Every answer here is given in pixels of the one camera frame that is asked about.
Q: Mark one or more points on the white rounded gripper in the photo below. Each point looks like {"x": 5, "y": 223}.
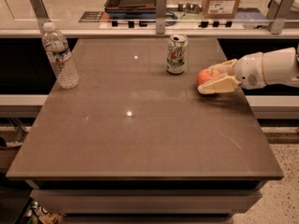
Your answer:
{"x": 249, "y": 70}

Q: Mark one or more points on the red apple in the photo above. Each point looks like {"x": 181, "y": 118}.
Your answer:
{"x": 206, "y": 75}

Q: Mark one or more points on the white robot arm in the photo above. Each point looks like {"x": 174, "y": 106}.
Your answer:
{"x": 280, "y": 67}

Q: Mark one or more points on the clear plastic water bottle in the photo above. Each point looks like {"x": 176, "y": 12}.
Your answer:
{"x": 60, "y": 56}

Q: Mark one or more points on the white green soda can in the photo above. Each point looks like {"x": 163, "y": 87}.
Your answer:
{"x": 177, "y": 54}

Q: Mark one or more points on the brown cardboard box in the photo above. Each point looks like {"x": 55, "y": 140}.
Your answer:
{"x": 219, "y": 9}

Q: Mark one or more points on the brown table drawer cabinet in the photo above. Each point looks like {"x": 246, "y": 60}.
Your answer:
{"x": 147, "y": 206}

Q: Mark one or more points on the right metal bracket post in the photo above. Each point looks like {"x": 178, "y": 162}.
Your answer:
{"x": 277, "y": 15}

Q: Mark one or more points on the metal bracket post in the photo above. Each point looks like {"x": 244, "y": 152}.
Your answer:
{"x": 41, "y": 13}
{"x": 277, "y": 15}
{"x": 160, "y": 16}

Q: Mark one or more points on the middle metal bracket post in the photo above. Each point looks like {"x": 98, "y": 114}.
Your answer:
{"x": 160, "y": 16}

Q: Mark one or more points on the left metal bracket post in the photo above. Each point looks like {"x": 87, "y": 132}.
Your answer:
{"x": 41, "y": 13}

